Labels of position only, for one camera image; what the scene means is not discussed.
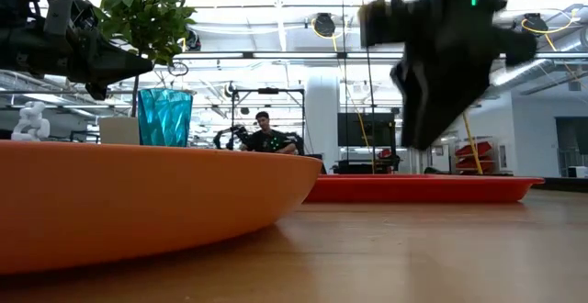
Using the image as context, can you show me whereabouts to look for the white figurine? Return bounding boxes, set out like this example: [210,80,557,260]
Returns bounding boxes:
[9,100,51,142]

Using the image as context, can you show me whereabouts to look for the white plant pot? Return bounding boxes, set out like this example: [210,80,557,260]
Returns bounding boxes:
[97,116,141,146]

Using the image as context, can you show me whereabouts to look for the black ceiling cable reel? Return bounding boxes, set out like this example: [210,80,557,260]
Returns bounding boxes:
[312,12,338,39]
[523,12,550,34]

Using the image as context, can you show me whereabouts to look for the red storage bins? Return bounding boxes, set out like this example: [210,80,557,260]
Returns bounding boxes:
[454,140,495,173]

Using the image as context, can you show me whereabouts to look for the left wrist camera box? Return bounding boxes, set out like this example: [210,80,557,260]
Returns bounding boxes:
[43,0,93,38]

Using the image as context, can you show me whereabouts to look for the black monitor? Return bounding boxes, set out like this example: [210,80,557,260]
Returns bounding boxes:
[337,112,397,148]

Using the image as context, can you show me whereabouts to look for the green leafy plant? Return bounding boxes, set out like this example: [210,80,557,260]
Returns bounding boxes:
[85,0,198,118]

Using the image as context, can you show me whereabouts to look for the orange plate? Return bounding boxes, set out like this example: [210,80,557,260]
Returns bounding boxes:
[0,140,324,276]

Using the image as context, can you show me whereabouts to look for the person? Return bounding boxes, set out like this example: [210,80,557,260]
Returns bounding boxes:
[238,110,299,155]

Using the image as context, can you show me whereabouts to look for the teal ribbed cup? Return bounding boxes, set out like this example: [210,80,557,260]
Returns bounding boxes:
[137,87,195,149]

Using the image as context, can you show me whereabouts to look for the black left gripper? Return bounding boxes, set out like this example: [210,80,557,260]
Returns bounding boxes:
[0,22,155,102]

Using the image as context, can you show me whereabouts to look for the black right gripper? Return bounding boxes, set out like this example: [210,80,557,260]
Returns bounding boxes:
[357,0,538,151]

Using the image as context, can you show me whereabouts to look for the red plastic tray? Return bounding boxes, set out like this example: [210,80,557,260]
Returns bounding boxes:
[302,173,547,204]

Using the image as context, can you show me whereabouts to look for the black background rig frame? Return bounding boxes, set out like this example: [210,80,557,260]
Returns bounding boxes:
[229,86,307,155]

